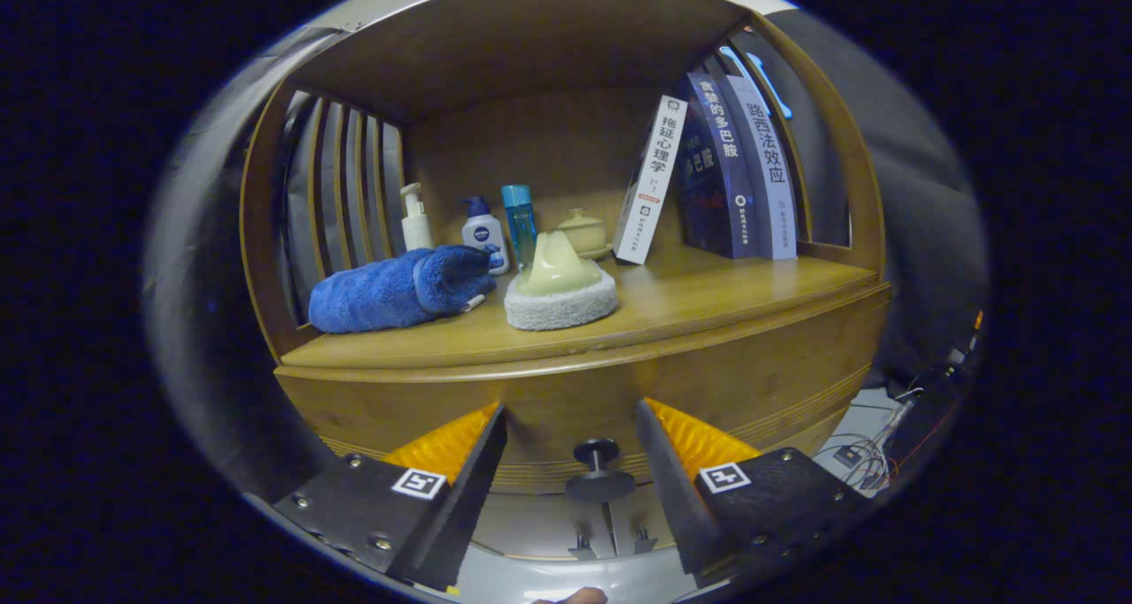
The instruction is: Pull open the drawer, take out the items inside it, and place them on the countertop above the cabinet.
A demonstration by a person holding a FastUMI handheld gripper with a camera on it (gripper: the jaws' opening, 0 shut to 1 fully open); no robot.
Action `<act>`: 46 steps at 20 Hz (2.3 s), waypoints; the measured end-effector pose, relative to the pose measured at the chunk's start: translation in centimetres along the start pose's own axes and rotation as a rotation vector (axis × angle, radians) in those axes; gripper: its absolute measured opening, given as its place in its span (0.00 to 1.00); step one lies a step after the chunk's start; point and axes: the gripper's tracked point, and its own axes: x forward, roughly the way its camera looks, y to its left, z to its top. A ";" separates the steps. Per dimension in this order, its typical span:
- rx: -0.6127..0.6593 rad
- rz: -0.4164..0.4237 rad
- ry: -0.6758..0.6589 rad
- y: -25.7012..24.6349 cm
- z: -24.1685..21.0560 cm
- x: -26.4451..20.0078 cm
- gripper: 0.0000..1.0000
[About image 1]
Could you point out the clear blue bottle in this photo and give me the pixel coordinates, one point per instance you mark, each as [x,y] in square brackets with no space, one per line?
[519,224]

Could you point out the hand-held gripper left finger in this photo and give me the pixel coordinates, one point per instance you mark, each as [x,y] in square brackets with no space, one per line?
[464,507]

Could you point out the pale blue book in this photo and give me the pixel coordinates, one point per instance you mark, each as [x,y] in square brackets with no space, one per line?
[769,179]

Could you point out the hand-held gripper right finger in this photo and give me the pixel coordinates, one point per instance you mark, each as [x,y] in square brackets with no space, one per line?
[676,498]

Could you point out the wooden cabinet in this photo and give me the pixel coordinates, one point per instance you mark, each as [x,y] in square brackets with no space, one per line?
[531,153]

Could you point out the small black power adapter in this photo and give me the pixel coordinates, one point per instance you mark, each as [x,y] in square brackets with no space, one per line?
[847,454]

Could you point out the white pump bottle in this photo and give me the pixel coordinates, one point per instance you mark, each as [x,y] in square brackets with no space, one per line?
[416,231]

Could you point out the wooden cabinet door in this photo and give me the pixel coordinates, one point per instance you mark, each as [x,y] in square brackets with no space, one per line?
[539,520]
[641,516]

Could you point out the blue folded towel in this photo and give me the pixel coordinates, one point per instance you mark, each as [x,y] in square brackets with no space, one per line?
[380,294]

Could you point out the wooden drawer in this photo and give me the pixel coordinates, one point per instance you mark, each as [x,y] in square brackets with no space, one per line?
[566,392]

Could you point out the dark blue book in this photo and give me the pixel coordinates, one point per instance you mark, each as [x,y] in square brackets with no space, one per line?
[721,188]

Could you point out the black drawer knob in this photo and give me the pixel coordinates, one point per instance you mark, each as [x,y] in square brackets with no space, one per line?
[597,451]

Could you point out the wooden countertop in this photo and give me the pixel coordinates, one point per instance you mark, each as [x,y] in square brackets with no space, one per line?
[707,294]

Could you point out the beige lidded teacup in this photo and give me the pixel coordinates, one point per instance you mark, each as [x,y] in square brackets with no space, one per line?
[584,233]

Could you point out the white book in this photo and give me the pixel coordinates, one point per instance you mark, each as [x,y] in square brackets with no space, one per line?
[650,179]

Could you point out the white blue-capped lotion bottle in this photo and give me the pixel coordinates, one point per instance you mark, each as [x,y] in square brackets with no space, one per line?
[483,233]

